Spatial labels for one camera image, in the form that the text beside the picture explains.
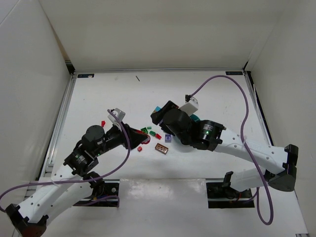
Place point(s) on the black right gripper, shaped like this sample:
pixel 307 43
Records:
pixel 161 114

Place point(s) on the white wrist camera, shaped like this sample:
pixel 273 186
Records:
pixel 116 116
pixel 191 105

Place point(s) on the green two-stud lego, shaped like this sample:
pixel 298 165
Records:
pixel 152 133

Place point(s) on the blue corner label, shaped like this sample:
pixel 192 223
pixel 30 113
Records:
pixel 233 73
pixel 79 76

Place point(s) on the lavender inverted square lego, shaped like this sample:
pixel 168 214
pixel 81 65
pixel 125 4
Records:
pixel 168 138

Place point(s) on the brown inverted lego plate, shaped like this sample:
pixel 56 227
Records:
pixel 161 148

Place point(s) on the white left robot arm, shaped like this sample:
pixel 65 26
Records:
pixel 73 181

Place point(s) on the green sloped square lego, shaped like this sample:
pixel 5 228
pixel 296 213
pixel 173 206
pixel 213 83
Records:
pixel 144 130

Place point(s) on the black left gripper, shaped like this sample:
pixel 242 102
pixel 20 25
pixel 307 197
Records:
pixel 129 138

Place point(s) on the blue right corner label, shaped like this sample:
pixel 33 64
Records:
pixel 233 73

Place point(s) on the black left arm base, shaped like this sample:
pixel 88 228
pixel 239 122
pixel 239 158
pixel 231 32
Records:
pixel 105 196

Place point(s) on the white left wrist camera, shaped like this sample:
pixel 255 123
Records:
pixel 116 116

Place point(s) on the blue left corner label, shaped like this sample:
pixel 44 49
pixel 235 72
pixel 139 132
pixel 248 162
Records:
pixel 79 76

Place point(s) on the teal round divided container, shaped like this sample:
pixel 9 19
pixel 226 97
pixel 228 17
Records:
pixel 194 117

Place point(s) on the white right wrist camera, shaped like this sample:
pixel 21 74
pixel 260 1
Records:
pixel 191 105

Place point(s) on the red round printed lego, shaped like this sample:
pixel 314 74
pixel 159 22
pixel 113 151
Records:
pixel 147 140

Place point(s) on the large teal lego brick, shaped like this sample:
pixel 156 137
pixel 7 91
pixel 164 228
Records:
pixel 157 109

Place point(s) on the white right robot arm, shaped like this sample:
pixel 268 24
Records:
pixel 274 166

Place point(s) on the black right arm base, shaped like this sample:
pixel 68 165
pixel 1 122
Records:
pixel 220 195

